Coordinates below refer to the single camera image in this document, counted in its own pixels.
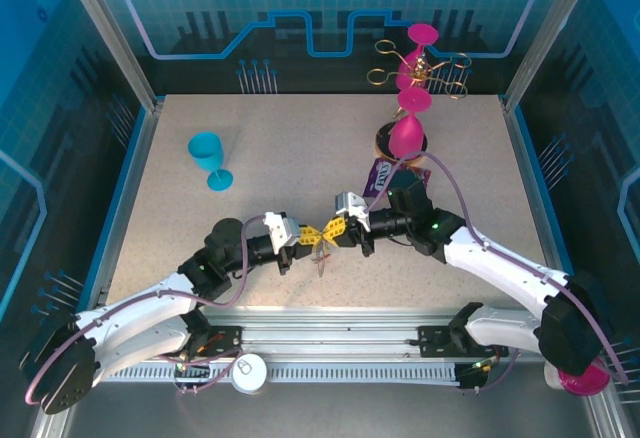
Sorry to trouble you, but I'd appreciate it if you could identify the pink goblet with large bowl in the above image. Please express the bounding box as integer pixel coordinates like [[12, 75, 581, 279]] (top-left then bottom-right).
[[388, 87, 434, 160]]

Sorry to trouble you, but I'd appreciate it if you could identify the teal plastic goblet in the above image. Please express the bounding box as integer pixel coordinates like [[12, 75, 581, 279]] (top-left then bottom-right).
[[187, 131, 235, 193]]

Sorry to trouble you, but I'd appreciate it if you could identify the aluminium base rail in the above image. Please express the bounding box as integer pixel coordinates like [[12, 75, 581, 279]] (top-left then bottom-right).
[[97, 305, 551, 362]]

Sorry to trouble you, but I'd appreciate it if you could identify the gold wire glass rack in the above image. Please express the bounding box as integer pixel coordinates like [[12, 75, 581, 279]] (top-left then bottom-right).
[[366, 39, 472, 160]]

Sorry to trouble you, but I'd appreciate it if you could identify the white plastic cup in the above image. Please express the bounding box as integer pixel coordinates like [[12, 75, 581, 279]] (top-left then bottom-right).
[[542, 361, 567, 392]]

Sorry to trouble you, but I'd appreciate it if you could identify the pink goblet with small bowl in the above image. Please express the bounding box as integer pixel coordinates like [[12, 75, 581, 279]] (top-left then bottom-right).
[[394, 22, 440, 92]]

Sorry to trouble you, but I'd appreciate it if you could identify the aluminium frame post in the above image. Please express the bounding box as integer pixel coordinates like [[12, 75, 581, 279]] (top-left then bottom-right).
[[502, 0, 594, 114], [54, 0, 166, 112]]

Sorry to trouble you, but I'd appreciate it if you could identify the white round lock button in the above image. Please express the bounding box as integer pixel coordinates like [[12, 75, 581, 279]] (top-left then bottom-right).
[[230, 353, 269, 393]]

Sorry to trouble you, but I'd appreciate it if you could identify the purple snack packet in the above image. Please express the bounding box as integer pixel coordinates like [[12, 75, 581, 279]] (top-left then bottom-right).
[[362, 157, 432, 200]]

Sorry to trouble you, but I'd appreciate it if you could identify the aluminium table edge rail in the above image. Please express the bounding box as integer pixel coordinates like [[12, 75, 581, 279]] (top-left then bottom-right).
[[82, 100, 166, 319], [501, 96, 574, 279]]

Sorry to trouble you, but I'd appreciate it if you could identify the grey slotted cable duct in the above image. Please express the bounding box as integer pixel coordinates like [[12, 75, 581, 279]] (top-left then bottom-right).
[[107, 361, 459, 385]]

